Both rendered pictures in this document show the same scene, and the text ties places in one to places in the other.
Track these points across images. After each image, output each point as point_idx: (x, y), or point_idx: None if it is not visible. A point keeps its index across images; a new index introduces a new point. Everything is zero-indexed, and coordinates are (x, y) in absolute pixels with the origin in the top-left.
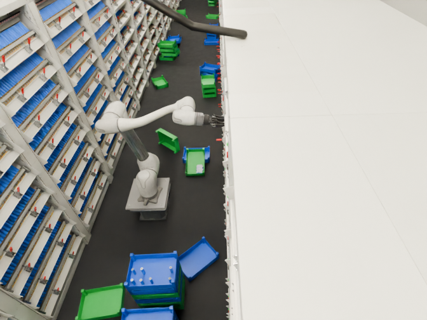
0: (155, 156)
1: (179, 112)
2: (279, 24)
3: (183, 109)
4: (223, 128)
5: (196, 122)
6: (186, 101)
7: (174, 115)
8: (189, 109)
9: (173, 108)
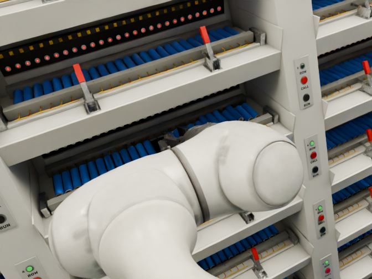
0: None
1: (259, 125)
2: None
3: (222, 128)
4: (281, 32)
5: None
6: (133, 165)
7: (290, 140)
8: (206, 129)
9: (184, 243)
